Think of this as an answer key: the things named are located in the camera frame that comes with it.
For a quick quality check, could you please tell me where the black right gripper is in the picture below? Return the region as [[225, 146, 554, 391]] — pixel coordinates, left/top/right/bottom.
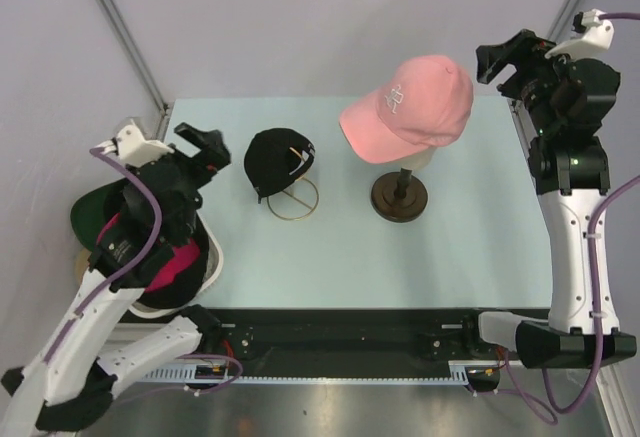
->
[[475, 29, 587, 136]]

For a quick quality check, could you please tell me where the pink sport cap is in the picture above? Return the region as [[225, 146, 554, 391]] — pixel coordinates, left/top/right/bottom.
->
[[339, 55, 474, 164]]

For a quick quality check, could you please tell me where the magenta mesh cap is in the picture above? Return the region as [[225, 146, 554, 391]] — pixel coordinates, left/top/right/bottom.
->
[[91, 211, 209, 299]]

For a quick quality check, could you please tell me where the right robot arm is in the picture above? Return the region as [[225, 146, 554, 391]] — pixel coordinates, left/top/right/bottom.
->
[[461, 29, 637, 369]]

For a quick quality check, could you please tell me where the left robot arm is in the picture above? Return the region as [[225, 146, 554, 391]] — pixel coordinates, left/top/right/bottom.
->
[[1, 123, 242, 436]]

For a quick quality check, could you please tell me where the black cap with gold lettering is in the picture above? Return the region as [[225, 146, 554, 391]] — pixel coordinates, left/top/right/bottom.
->
[[243, 128, 315, 202]]

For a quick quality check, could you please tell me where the black cap in basket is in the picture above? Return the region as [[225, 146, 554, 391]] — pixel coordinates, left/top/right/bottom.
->
[[138, 230, 210, 309]]

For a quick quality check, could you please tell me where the green brim black cap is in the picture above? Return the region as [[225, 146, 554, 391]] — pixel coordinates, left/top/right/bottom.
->
[[70, 179, 127, 251]]

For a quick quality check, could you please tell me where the white plastic basket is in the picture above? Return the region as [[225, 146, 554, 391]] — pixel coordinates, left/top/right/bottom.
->
[[76, 220, 224, 320]]

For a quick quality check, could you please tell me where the wooden mannequin head stand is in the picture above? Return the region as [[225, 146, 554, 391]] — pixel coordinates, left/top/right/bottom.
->
[[370, 149, 435, 223]]

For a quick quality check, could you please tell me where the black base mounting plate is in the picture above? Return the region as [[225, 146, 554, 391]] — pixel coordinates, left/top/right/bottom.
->
[[198, 309, 503, 368]]

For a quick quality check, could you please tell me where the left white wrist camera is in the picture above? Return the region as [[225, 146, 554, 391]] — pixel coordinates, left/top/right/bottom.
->
[[100, 118, 174, 168]]

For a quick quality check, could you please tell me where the gold wire hat stand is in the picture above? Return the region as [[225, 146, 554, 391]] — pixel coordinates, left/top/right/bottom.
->
[[265, 145, 320, 221]]

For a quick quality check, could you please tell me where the left aluminium frame post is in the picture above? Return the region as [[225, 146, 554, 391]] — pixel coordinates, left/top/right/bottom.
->
[[96, 0, 168, 116]]

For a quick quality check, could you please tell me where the white slotted cable duct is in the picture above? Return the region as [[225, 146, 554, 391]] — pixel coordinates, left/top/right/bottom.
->
[[139, 358, 498, 388]]

